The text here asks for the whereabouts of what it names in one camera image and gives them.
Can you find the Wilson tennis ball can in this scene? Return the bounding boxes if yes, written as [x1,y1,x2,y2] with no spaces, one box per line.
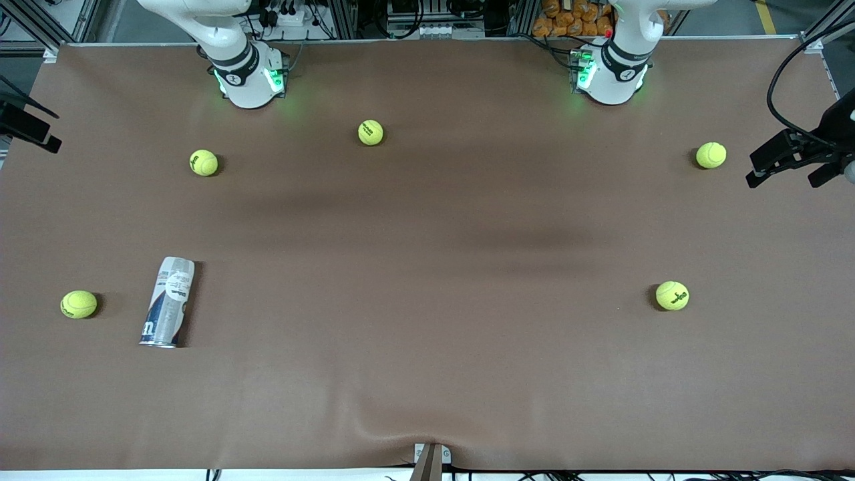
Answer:
[139,257,196,349]

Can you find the orange packaged goods pile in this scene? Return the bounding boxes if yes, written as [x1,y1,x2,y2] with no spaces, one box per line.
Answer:
[532,0,614,38]

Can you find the white power strip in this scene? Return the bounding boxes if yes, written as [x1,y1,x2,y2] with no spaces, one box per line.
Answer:
[262,5,309,29]

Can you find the silver electronics unit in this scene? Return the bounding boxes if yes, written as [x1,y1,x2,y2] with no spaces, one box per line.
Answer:
[387,0,487,39]

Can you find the brown table cover mat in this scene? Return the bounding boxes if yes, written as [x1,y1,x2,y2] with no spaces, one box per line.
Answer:
[0,37,855,472]

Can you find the metal table clamp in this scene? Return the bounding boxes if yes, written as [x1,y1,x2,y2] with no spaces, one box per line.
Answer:
[413,442,452,481]

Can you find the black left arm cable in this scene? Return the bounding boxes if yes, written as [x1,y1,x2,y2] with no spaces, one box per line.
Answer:
[767,20,855,151]

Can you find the aluminium frame profile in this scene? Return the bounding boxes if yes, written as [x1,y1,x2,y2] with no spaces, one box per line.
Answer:
[506,0,535,37]
[800,0,855,53]
[0,0,101,53]
[332,0,358,39]

